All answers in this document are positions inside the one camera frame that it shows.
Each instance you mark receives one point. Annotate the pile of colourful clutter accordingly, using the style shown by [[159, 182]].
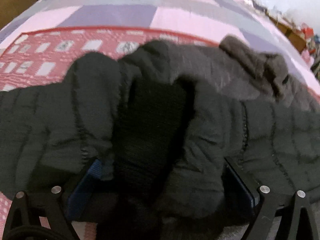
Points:
[[310, 54]]

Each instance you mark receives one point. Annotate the red white checkered blanket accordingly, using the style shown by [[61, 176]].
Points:
[[50, 55]]

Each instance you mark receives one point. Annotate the wooden bedside cabinet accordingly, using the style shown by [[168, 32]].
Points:
[[290, 33]]

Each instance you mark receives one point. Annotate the pink purple patchwork bedsheet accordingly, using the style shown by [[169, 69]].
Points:
[[208, 19]]

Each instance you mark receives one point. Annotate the black and grey quilted jacket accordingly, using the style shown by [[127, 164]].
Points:
[[270, 128]]

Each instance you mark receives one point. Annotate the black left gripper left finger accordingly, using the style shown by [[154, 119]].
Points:
[[49, 214]]

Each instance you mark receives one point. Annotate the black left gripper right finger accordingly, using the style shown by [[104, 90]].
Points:
[[275, 212]]

